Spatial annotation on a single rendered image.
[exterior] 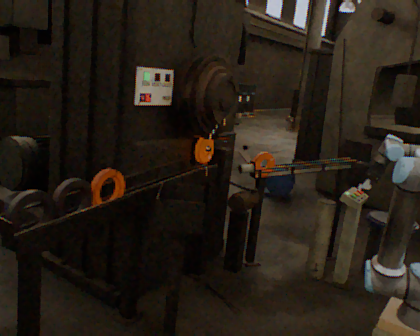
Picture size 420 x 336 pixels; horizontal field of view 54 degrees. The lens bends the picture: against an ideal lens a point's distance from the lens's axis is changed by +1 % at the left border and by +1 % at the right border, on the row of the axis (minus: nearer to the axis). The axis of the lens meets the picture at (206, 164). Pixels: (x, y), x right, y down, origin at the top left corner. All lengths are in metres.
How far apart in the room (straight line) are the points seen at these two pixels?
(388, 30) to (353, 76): 0.55
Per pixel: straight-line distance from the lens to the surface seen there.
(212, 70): 2.22
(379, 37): 4.75
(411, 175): 1.86
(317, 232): 2.78
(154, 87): 2.11
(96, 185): 1.78
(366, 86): 4.74
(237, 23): 2.76
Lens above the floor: 1.25
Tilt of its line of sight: 13 degrees down
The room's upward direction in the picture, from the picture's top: 6 degrees clockwise
